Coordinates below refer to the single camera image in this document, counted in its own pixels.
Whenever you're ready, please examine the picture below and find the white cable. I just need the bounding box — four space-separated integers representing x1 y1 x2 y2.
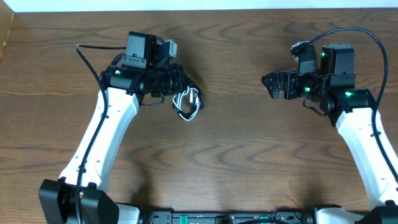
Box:
172 86 201 122

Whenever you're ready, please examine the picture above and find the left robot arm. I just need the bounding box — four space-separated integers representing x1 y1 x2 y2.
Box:
39 31 202 223

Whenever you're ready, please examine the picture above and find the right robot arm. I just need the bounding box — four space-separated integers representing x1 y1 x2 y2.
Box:
261 42 397 223

